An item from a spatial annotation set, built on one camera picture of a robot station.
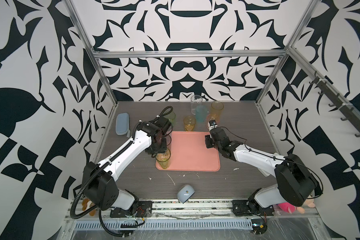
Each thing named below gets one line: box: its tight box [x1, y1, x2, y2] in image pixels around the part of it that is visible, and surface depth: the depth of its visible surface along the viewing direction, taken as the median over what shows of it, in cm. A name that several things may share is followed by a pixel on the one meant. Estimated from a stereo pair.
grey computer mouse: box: [177, 184, 195, 204], surface depth 74 cm
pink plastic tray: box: [155, 131, 221, 172], surface depth 93 cm
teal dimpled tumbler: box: [195, 105, 208, 123], surface depth 106 cm
